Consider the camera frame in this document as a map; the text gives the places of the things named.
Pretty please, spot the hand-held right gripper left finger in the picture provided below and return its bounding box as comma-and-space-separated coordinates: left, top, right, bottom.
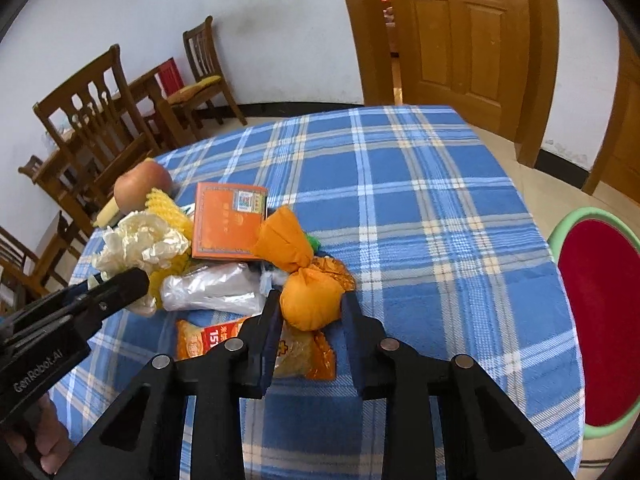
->
59, 287, 285, 480

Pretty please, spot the orange snack packet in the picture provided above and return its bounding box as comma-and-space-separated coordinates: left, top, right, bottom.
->
176, 317, 337, 382

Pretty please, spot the red bin with green rim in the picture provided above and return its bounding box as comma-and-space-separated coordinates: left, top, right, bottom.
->
547, 208, 640, 440

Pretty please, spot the yellow seat cushion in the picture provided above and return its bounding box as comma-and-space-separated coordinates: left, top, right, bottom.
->
167, 75, 222, 106

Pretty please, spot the wooden door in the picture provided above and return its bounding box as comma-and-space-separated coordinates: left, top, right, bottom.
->
387, 0, 531, 122

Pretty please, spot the yellow foam fruit net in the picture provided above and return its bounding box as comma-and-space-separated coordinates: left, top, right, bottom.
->
144, 187, 196, 311

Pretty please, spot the clear plastic bag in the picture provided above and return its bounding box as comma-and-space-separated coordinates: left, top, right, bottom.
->
161, 262, 268, 317

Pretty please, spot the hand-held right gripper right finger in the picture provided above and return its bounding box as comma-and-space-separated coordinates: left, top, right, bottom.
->
340, 291, 576, 480

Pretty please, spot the red apple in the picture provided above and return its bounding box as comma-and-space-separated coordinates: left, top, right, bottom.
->
114, 159, 173, 211

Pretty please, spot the blue plaid tablecloth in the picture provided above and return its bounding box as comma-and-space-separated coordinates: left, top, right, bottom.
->
50, 105, 586, 480

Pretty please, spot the person's left hand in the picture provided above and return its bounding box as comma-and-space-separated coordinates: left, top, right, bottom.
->
7, 392, 76, 476

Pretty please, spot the wooden door frame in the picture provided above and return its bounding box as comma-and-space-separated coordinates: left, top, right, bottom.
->
582, 25, 640, 196
335, 0, 561, 168

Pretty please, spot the white tissue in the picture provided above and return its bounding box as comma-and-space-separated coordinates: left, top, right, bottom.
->
92, 210, 192, 317

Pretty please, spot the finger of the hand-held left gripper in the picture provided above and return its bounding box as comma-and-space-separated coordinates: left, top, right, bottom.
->
0, 267, 151, 350

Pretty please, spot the orange cardboard box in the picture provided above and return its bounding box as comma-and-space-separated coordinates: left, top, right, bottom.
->
191, 181, 269, 262

